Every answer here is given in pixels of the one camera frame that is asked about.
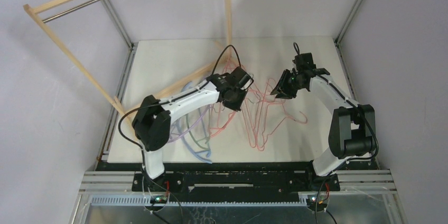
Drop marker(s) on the right aluminium frame post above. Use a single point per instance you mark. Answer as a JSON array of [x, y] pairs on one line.
[[347, 22]]

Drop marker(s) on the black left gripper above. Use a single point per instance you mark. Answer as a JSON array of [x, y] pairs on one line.
[[236, 105]]

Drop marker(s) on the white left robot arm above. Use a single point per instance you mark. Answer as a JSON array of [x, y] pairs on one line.
[[154, 118]]

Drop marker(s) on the left aluminium frame post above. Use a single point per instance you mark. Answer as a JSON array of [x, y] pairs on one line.
[[117, 22]]

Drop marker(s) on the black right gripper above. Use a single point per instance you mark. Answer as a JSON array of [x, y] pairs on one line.
[[286, 84]]

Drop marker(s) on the aluminium frame post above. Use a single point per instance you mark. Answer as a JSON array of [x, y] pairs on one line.
[[347, 22], [117, 22]]

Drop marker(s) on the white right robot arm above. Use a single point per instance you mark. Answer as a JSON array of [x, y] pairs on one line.
[[352, 136]]

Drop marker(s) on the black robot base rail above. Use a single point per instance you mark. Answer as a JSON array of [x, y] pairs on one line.
[[245, 183]]

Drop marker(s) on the wooden clothes rack frame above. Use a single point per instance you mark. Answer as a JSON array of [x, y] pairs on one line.
[[33, 14]]

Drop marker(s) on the blue plastic hanger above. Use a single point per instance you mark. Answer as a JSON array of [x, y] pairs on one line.
[[182, 134]]

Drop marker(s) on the pink curved plastic hanger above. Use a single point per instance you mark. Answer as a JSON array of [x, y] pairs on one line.
[[219, 116]]

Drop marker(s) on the green plastic hanger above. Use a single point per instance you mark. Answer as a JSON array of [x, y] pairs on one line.
[[199, 142]]

